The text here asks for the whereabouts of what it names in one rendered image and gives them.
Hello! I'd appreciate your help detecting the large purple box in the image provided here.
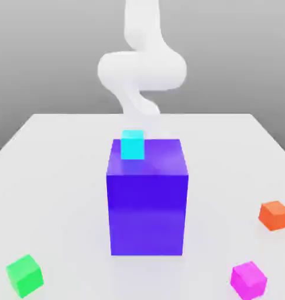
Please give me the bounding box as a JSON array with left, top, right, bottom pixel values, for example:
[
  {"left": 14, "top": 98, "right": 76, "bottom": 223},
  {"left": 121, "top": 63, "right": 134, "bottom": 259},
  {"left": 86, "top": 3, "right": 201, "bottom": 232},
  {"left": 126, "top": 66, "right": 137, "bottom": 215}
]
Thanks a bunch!
[{"left": 105, "top": 138, "right": 189, "bottom": 257}]

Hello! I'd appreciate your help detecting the small green cube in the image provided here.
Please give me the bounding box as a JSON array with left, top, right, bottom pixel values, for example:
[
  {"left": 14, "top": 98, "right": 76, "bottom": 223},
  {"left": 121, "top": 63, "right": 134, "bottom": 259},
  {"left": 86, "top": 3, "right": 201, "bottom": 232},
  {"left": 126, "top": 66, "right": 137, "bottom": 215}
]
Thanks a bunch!
[{"left": 5, "top": 254, "right": 45, "bottom": 299}]

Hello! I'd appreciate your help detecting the small cyan cube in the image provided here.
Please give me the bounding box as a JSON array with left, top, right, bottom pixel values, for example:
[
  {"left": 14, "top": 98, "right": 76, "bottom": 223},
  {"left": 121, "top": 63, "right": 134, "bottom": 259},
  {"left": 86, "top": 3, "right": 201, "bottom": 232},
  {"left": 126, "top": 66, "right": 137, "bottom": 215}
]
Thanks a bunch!
[{"left": 120, "top": 129, "right": 146, "bottom": 161}]

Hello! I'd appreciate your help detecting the small orange cube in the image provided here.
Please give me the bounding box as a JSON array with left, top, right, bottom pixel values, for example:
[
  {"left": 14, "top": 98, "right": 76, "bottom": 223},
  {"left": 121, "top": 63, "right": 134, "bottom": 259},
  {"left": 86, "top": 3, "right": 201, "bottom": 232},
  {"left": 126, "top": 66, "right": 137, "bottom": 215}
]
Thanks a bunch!
[{"left": 257, "top": 200, "right": 285, "bottom": 232}]

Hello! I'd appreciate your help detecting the small magenta cube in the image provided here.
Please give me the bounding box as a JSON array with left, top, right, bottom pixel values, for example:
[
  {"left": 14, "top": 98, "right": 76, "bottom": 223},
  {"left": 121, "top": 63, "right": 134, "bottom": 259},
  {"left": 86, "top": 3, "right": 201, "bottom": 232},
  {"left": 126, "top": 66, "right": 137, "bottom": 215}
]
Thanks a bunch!
[{"left": 230, "top": 260, "right": 268, "bottom": 300}]

